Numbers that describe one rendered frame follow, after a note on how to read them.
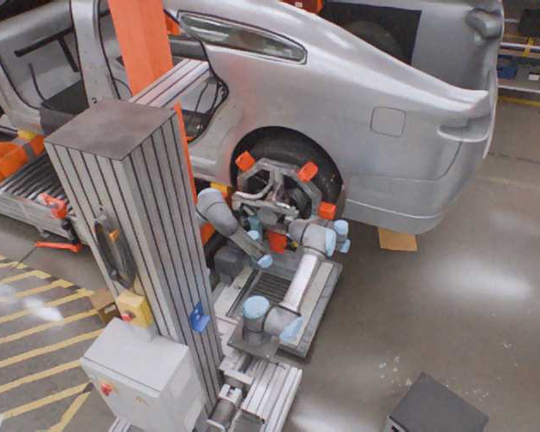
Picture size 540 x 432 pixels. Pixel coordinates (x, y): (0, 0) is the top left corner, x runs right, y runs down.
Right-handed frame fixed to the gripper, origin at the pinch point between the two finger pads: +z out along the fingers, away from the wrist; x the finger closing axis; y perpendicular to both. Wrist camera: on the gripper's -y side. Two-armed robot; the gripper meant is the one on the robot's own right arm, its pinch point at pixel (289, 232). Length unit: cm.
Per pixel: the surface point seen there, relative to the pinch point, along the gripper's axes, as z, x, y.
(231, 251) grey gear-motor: 46, -8, -42
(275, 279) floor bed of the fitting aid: 19, -23, -78
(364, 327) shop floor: -53, -11, -83
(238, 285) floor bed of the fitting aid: 42, -6, -75
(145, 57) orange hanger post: 63, 19, 102
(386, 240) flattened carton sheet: -49, -100, -81
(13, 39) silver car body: 260, -64, 60
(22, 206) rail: 235, 8, -49
